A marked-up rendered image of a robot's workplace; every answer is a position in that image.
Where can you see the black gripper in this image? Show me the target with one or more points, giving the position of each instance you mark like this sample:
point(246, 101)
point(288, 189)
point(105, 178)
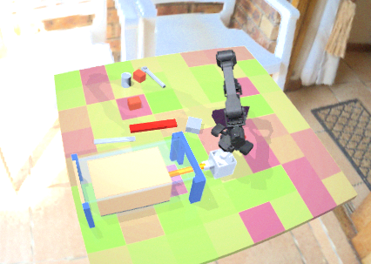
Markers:
point(219, 129)

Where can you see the red flat bar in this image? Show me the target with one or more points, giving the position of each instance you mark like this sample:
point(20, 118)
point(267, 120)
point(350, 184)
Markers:
point(153, 126)

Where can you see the light blue cylinder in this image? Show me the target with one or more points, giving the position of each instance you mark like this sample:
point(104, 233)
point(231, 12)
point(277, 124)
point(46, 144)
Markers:
point(126, 80)

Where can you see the white flat bar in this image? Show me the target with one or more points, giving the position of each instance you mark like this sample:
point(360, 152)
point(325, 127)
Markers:
point(121, 140)

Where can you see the small orange block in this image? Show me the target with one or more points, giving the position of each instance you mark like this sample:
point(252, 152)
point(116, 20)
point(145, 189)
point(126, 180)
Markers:
point(134, 103)
point(139, 76)

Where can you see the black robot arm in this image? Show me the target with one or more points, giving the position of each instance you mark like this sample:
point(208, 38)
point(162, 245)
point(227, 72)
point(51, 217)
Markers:
point(226, 60)

